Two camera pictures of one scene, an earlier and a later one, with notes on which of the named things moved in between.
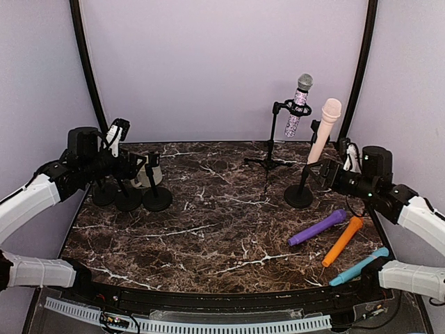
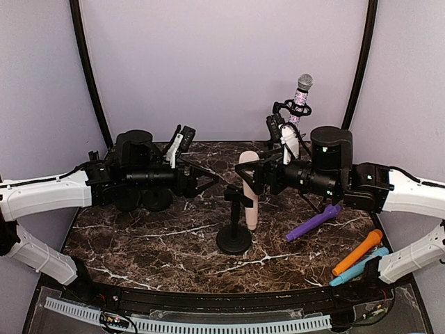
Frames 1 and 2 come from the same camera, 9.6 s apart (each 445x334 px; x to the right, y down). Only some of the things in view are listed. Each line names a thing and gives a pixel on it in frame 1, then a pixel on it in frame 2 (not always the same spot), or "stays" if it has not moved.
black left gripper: [131, 171] → [190, 190]
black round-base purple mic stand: [156, 199] stays
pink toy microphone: [331, 111] → [251, 211]
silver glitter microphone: [304, 83] stays
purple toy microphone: [334, 218] → [332, 211]
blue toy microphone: [356, 271] stays
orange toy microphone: [343, 240] → [373, 238]
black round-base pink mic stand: [300, 196] → [235, 239]
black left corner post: [85, 56] stays
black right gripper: [329, 164] → [261, 175]
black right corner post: [363, 69] stays
